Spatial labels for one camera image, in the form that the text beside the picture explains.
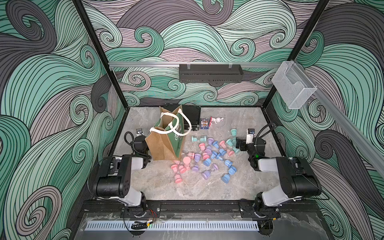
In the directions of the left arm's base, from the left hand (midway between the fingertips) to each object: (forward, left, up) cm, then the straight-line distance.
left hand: (143, 137), depth 94 cm
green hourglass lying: (+2, -38, -4) cm, 39 cm away
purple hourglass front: (-21, -40, -5) cm, 45 cm away
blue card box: (+15, -41, -5) cm, 44 cm away
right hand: (+1, -65, 0) cm, 65 cm away
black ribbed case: (+26, -32, -4) cm, 42 cm away
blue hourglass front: (-24, -50, -4) cm, 56 cm away
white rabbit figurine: (+19, -51, -4) cm, 55 cm away
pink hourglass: (-23, -23, -5) cm, 33 cm away
